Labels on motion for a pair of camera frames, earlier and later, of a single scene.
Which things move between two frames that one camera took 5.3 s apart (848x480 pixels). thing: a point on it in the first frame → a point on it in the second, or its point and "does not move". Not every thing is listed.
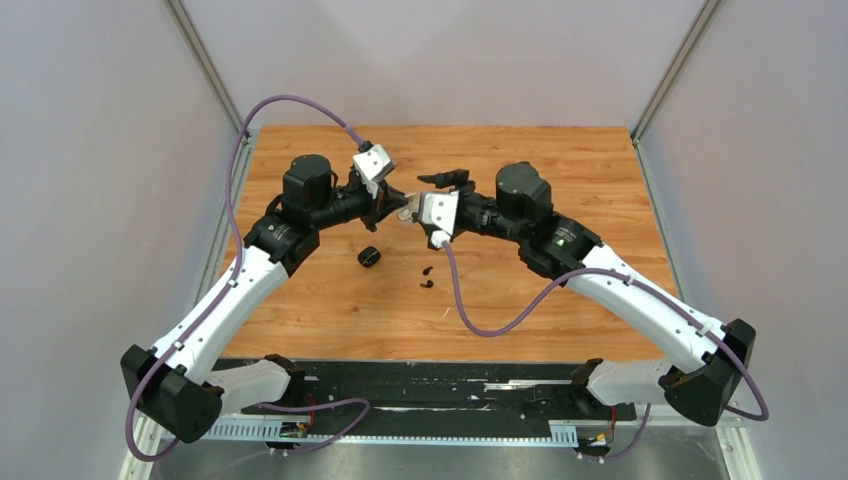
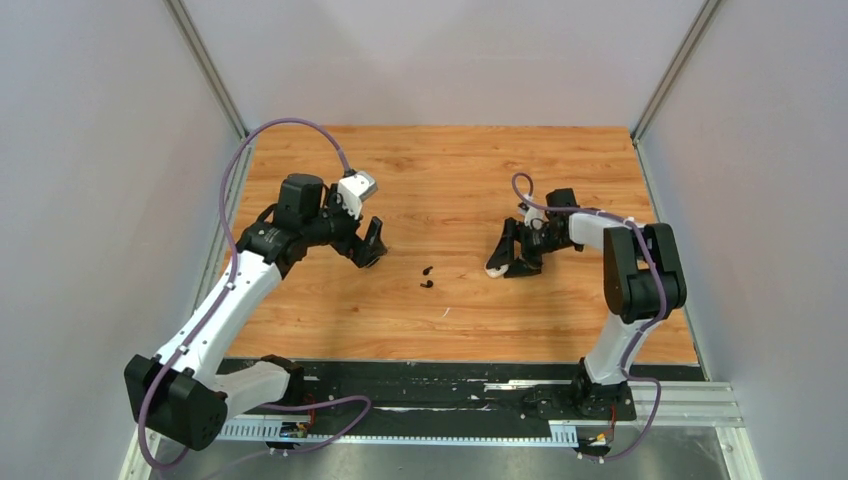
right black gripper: (446, 180) → (505, 253)
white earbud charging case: (413, 206) → (496, 272)
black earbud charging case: (369, 256) does not move
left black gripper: (386, 201) → (353, 246)
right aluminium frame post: (706, 15) does not move
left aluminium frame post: (184, 21) does not move
